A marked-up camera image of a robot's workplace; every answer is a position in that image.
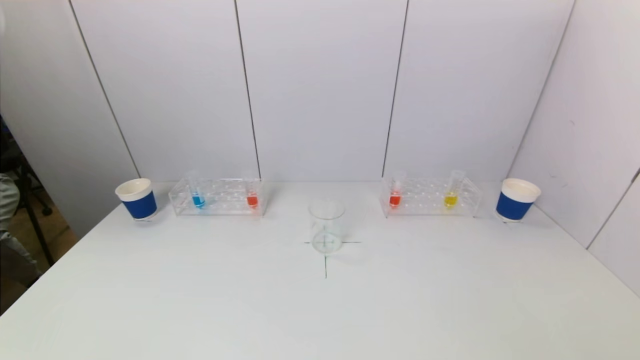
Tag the test tube with blue pigment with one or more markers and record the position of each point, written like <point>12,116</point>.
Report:
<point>198,201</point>

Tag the black stand with legs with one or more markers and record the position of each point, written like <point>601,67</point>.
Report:
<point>35,225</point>

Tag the test tube with red pigment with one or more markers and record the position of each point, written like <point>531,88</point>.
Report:
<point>252,201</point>
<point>395,200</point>

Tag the clear glass beaker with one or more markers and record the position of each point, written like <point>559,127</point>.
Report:
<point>326,230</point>

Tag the clear acrylic test tube rack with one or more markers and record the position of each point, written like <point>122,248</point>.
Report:
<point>225,202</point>
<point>425,200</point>

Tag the test tube with yellow pigment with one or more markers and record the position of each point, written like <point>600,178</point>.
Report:
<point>451,200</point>

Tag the person grey trousers leg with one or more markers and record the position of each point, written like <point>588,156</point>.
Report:
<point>10,245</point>

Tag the blue white paper cup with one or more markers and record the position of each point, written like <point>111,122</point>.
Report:
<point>139,205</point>
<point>514,206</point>

